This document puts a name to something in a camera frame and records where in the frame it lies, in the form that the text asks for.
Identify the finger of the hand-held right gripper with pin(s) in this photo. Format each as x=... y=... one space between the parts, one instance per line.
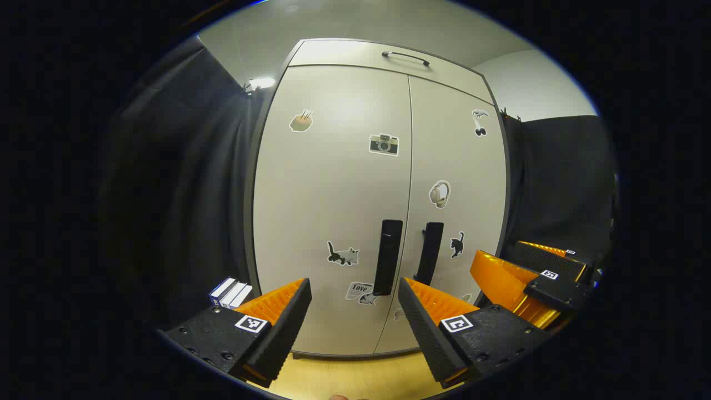
x=555 y=289
x=541 y=258

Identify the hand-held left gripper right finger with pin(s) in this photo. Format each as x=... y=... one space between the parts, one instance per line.
x=427 y=333

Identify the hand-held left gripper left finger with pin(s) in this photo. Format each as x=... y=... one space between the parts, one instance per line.
x=289 y=328

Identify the cabinet door with headphone sticker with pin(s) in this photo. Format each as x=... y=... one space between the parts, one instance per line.
x=472 y=183

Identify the white shoe cabinet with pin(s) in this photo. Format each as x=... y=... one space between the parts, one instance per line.
x=249 y=222

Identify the cabinet door with camera sticker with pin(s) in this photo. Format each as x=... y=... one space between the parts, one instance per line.
x=311 y=194

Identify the white cabinet drawer front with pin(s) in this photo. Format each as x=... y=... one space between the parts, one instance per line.
x=344 y=55

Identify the black backdrop cloth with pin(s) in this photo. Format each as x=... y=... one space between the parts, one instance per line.
x=561 y=178
x=183 y=194

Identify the bright ceiling lamp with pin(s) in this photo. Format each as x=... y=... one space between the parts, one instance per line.
x=261 y=83

